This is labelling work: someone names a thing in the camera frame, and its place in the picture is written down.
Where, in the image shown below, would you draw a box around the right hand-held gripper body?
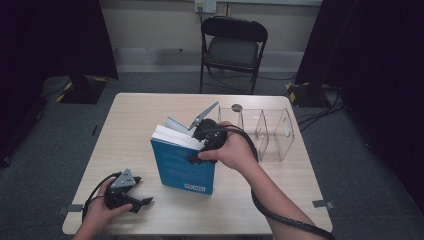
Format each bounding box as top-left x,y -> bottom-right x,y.
187,101 -> 230,154

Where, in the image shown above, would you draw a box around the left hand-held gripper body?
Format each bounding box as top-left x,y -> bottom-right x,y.
104,168 -> 138,212

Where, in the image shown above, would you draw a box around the blue book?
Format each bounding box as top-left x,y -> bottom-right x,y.
149,116 -> 217,196

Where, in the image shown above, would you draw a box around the clear acrylic book rack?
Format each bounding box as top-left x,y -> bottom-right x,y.
217,105 -> 296,164

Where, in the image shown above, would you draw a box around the person's left hand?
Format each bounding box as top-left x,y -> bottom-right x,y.
82,178 -> 134,235

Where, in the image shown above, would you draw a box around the person's right hand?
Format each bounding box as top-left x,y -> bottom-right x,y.
197,121 -> 260,175

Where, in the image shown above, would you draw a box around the grey tape strip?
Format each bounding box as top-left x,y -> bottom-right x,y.
311,199 -> 336,210
57,203 -> 85,215

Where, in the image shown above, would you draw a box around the black folding chair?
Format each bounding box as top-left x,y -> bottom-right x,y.
198,15 -> 270,96

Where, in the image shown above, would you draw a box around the stand base with striped tape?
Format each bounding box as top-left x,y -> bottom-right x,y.
40,74 -> 110,105
284,81 -> 335,109

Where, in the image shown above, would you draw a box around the black curtain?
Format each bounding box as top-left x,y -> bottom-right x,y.
0,0 -> 120,168
294,0 -> 424,215

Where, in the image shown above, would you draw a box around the left hand-held gripper cable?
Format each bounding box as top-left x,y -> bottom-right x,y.
81,171 -> 123,224

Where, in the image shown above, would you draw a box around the hand-held gripper cable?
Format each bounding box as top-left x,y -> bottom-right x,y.
218,124 -> 337,240
81,171 -> 123,224

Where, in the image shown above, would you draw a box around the right hand-held gripper cable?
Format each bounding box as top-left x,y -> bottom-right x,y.
218,124 -> 337,240

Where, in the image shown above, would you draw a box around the black floor cables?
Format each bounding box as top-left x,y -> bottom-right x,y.
295,85 -> 346,133

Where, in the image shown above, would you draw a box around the white wall outlet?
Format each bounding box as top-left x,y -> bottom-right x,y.
194,0 -> 218,15

